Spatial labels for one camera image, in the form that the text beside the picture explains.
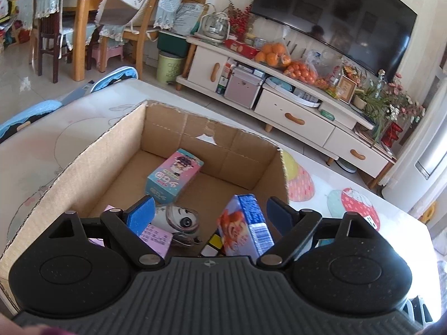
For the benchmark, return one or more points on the pink plastic stool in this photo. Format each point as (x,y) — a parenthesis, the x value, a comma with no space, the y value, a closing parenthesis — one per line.
(106,54)

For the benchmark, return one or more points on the wooden dining table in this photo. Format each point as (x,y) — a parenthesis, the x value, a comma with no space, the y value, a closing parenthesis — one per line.
(82,24)

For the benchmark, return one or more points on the pink metal case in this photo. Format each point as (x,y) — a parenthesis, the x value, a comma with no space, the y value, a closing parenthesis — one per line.
(242,89)

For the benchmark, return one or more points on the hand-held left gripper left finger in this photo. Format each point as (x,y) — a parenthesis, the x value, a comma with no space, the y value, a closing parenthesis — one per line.
(141,214)

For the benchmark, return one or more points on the white standing air conditioner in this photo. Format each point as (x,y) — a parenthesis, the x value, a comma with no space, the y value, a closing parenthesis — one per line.
(426,146)

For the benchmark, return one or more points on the blue box with orange cartoon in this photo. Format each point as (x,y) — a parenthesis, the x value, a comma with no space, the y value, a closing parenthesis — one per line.
(244,223)

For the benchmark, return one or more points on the white round floor scale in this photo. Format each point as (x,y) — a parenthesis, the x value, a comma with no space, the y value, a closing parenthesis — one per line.
(345,165)

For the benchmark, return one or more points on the red vase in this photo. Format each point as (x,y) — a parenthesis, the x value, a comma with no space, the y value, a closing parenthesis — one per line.
(391,134)

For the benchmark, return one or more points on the black flat television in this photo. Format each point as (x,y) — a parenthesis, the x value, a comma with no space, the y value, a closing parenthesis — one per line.
(335,14)

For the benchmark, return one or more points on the glass kettle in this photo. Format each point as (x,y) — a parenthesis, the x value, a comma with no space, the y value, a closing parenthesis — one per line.
(213,24)

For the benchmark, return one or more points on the large pink toy box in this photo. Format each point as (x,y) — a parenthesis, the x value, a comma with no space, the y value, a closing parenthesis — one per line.
(157,240)

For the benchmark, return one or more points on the red berry branches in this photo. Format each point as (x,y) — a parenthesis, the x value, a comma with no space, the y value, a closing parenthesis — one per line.
(240,19)

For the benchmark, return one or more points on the green potted plant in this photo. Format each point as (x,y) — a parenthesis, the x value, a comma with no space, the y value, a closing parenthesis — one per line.
(372,108)

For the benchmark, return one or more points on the bag of small oranges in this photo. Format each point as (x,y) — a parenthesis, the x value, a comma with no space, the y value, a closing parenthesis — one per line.
(303,69)

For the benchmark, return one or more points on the wooden chair with cloth cover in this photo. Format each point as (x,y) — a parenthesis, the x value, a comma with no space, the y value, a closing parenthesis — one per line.
(139,7)

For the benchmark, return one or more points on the white television cabinet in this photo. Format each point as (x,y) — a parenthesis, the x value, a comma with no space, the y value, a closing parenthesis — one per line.
(297,118)

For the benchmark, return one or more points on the light blue cartoon box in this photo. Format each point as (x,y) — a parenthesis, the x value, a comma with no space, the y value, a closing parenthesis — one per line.
(174,174)

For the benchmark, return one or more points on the bag of large oranges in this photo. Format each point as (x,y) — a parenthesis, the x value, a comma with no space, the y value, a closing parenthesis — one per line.
(274,54)

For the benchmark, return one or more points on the red snack box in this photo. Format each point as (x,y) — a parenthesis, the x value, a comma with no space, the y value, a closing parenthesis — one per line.
(240,47)

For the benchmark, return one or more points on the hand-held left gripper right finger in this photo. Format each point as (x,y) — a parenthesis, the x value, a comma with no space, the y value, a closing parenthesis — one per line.
(283,216)

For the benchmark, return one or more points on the framed paper certificate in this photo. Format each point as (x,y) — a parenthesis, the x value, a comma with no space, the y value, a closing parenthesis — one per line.
(188,19)

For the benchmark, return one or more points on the pink flower bouquet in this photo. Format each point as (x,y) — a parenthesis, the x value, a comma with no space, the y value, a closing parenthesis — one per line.
(405,97)

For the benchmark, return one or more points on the dark green storage box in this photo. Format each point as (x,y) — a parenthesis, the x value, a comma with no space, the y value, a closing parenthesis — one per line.
(173,43)

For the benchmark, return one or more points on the light green waste bin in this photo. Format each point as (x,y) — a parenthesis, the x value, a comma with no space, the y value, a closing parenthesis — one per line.
(169,68)

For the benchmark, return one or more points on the dark wooden chair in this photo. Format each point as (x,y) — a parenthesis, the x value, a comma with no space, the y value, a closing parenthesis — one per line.
(49,24)

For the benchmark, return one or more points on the wooden picture frame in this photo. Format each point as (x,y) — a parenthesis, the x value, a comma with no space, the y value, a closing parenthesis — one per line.
(346,89)

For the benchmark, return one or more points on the cardboard box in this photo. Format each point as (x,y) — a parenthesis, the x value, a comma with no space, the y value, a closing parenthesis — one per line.
(209,167)

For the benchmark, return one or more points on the white faced doll figure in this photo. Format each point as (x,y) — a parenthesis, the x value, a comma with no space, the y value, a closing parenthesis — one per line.
(181,221)

